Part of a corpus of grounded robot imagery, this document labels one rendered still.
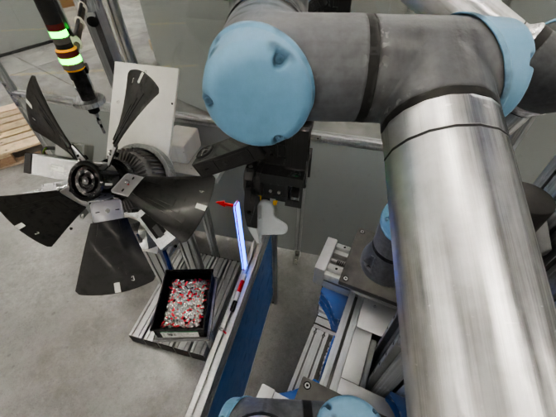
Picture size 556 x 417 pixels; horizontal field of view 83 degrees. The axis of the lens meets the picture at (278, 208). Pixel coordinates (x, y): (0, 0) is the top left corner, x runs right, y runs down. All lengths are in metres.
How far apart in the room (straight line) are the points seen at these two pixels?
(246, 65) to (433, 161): 0.12
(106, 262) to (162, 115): 0.55
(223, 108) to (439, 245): 0.15
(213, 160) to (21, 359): 2.07
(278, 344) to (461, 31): 1.82
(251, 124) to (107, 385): 1.94
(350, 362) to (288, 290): 1.21
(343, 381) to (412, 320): 0.75
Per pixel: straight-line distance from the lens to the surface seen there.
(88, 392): 2.12
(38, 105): 1.24
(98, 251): 1.12
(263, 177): 0.41
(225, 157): 0.42
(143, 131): 1.31
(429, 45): 0.24
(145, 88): 1.01
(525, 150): 3.21
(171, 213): 0.96
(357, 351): 0.96
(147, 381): 2.01
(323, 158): 1.61
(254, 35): 0.21
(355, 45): 0.23
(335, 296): 1.07
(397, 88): 0.24
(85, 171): 1.07
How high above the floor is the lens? 1.83
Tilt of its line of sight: 46 degrees down
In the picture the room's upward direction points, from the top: straight up
